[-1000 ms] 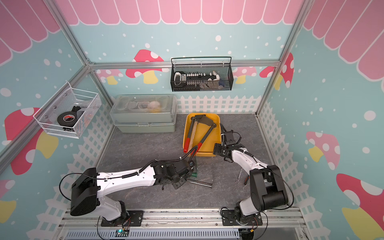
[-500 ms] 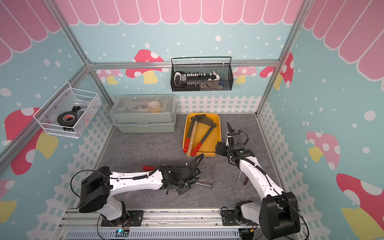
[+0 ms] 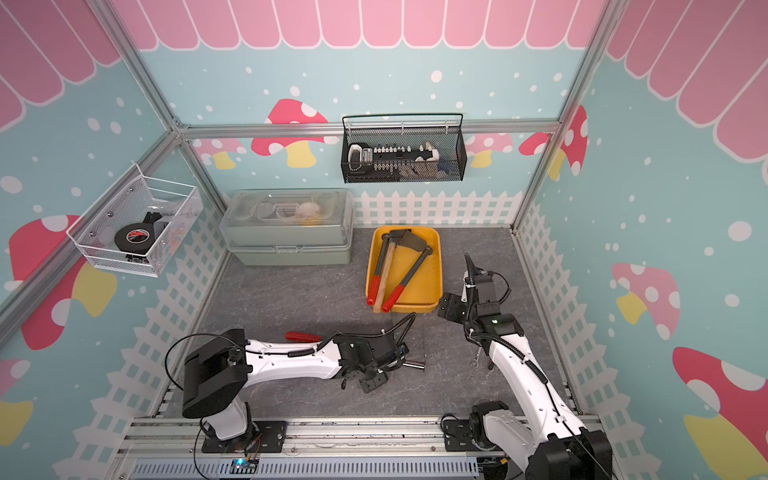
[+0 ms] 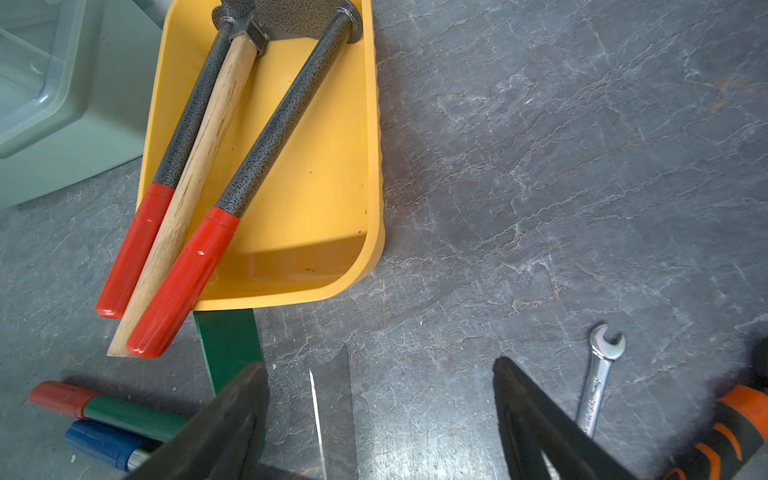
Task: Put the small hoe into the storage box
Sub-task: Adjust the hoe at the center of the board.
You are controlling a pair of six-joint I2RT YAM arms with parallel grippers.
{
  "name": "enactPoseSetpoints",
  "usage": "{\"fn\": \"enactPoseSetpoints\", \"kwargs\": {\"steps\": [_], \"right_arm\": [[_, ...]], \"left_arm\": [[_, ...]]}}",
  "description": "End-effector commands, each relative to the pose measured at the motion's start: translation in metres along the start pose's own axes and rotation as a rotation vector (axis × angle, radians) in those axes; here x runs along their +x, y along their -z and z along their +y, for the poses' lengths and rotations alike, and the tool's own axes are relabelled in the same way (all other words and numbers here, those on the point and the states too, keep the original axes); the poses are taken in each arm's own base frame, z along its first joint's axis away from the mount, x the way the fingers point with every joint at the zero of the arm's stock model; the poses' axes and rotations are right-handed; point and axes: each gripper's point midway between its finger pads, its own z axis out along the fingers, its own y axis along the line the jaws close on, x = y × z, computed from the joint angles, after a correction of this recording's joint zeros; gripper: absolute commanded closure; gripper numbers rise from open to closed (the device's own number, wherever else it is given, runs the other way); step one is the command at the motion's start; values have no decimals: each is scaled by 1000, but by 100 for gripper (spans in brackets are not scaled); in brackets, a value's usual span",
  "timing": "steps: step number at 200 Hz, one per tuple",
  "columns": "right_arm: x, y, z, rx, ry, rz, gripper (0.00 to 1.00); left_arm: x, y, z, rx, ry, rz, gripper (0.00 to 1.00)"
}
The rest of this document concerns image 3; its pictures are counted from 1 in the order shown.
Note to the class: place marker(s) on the white socket bit set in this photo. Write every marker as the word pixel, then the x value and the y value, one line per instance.
pixel 380 162

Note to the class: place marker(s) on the wooden-handled hatchet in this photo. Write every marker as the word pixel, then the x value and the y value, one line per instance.
pixel 386 262

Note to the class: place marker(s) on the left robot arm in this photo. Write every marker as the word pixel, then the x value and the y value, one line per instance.
pixel 215 373

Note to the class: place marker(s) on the translucent green storage box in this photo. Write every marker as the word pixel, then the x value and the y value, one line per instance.
pixel 292 227

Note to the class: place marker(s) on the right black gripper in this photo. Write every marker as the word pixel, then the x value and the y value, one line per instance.
pixel 450 305

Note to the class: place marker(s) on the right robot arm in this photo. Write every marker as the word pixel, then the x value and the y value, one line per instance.
pixel 552 442

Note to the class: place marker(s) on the white wire wall basket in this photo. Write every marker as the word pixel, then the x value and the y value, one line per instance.
pixel 170 206

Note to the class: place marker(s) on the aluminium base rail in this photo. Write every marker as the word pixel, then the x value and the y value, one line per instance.
pixel 306 448

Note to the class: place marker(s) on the black wire mesh basket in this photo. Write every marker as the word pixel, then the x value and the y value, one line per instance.
pixel 443 130

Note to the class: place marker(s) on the black tape roll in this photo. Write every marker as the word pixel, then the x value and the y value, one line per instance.
pixel 135 239

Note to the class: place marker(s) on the yellow plastic storage tray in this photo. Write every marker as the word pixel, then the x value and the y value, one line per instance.
pixel 424 291

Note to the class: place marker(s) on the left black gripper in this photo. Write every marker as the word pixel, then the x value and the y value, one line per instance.
pixel 369 386

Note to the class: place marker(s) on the red-handled small hoe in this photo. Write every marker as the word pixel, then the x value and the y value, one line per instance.
pixel 376 279

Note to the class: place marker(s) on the green circuit board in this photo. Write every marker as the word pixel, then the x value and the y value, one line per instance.
pixel 244 466

